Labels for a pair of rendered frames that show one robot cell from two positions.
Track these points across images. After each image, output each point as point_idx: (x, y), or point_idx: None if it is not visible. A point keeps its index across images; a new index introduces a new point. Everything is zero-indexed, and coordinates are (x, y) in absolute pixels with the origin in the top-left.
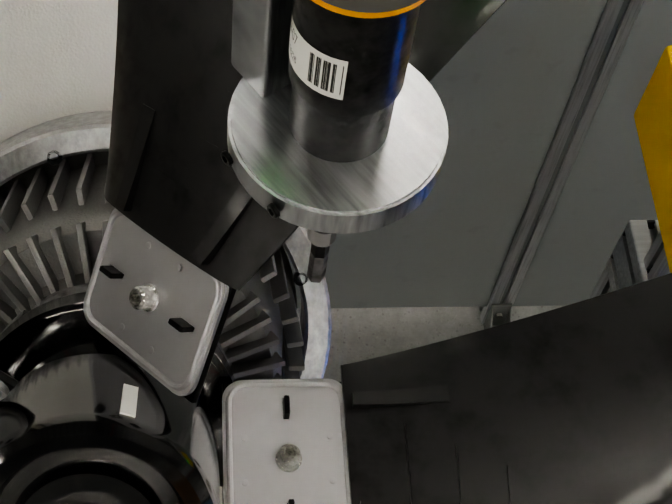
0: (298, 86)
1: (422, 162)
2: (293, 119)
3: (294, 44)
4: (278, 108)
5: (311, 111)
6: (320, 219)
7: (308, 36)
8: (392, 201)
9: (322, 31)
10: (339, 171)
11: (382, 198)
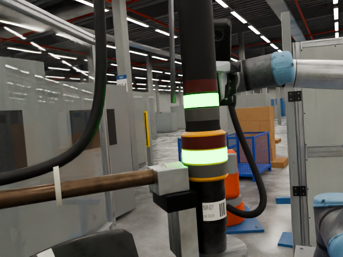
0: (217, 225)
1: (227, 236)
2: (214, 246)
3: (212, 210)
4: (203, 256)
5: (220, 231)
6: (246, 256)
7: (217, 199)
8: (242, 241)
9: (220, 191)
10: (230, 248)
11: (241, 242)
